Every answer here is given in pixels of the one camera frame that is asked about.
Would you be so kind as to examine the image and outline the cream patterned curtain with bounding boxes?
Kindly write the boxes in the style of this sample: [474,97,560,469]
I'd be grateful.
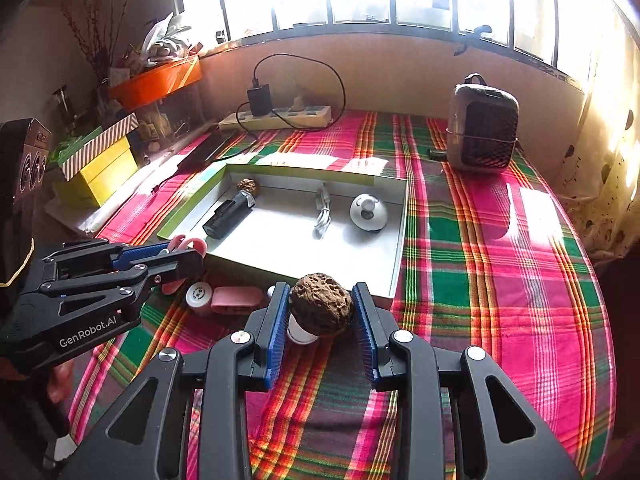
[555,0,640,261]

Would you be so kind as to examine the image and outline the white cable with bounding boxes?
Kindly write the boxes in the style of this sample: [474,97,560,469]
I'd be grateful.
[313,183,335,240]

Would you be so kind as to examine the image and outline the flat yellow-green box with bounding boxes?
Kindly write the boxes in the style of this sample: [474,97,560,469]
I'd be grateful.
[52,180,96,209]

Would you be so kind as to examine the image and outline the yellow box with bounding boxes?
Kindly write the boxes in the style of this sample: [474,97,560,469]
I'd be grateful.
[80,137,138,206]

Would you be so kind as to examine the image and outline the large brown walnut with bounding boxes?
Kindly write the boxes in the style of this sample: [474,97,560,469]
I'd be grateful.
[290,272,356,336]

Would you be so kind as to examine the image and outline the black tablet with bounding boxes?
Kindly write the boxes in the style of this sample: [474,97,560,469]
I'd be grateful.
[172,130,236,173]

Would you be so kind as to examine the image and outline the pink clip with mint insert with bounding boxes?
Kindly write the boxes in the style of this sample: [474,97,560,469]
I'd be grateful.
[162,236,208,295]

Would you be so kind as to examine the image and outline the clear plastic container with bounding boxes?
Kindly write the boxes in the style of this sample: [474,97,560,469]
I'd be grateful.
[137,85,201,143]

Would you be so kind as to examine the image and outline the white round perforated cap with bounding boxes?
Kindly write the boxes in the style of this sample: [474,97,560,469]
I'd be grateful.
[186,282,217,317]

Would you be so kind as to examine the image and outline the dried branches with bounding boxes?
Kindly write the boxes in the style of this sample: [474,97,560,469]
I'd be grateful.
[60,0,118,86]

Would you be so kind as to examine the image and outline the black window handle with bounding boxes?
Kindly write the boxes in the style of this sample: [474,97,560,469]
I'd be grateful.
[452,25,493,56]

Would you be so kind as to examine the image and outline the black charger cable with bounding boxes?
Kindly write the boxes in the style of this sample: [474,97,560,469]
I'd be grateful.
[235,53,347,136]

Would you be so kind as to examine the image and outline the black charger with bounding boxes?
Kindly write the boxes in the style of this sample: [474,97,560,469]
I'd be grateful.
[247,85,272,117]

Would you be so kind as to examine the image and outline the striped box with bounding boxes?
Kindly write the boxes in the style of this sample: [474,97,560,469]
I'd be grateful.
[60,112,138,181]

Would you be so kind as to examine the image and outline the white plastic bag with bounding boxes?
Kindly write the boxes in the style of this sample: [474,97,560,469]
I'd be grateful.
[125,10,201,68]

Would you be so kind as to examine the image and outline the cream power strip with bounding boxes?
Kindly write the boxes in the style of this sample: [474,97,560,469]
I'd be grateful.
[218,105,333,131]

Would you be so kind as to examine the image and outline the plaid blanket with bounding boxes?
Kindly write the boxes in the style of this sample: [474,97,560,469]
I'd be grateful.
[67,110,618,480]

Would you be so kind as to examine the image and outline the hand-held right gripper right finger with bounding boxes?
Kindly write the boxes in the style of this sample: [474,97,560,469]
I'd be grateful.
[351,282,583,480]

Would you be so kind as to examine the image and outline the long pink plastic case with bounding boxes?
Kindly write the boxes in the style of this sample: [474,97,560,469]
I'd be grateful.
[211,286,266,316]

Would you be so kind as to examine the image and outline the dark glass jar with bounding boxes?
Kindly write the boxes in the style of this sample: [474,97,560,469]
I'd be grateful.
[52,85,76,123]

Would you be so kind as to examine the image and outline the green and white cardboard box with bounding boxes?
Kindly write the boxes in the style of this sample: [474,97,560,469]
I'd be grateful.
[157,162,408,308]

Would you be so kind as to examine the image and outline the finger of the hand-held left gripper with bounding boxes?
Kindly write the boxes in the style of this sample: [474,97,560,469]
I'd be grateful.
[42,239,173,283]
[37,249,207,318]

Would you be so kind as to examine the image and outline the green and white suction holder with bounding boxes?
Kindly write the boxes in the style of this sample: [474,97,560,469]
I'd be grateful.
[287,316,321,346]

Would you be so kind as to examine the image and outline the grey space heater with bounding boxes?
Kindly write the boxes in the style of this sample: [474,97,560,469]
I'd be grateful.
[446,73,521,176]

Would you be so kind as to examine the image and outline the orange tray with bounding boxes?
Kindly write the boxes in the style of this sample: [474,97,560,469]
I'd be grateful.
[107,57,203,111]

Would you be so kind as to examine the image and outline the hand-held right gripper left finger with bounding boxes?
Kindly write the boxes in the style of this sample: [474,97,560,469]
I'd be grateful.
[60,281,292,480]

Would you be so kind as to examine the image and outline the person's left hand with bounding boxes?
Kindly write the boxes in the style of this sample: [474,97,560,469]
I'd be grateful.
[47,360,76,403]

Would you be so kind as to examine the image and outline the brown printed box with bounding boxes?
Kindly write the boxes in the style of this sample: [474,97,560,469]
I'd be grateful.
[0,118,52,221]

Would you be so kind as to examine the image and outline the black rectangular device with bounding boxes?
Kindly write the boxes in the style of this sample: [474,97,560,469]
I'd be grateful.
[202,190,256,240]

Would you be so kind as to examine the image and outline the white dome device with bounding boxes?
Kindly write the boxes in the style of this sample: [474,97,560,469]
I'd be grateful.
[349,192,390,233]

